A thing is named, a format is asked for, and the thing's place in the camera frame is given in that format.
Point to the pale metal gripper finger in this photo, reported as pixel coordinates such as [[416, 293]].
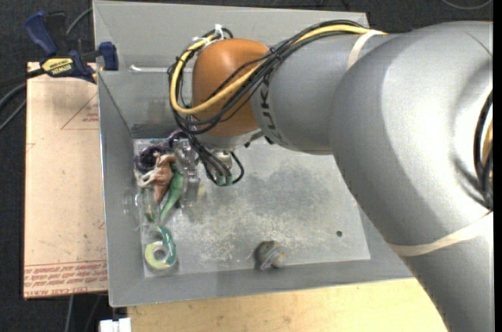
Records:
[[193, 191], [184, 157]]

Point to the green toy lizard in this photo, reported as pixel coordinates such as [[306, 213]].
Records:
[[174, 191]]

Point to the tan toy animal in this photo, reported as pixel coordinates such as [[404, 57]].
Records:
[[161, 173]]

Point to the purple toy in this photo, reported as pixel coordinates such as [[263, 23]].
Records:
[[147, 157]]

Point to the clear glass cup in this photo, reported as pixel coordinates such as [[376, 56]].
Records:
[[135, 205]]

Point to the green and white tape roll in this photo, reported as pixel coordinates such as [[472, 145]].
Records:
[[158, 254]]

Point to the grey metal bin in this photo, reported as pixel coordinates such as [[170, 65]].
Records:
[[274, 205]]

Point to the grey round ball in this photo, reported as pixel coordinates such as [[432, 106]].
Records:
[[268, 254]]

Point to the brown cardboard board, red print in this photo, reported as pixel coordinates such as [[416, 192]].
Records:
[[62, 185]]

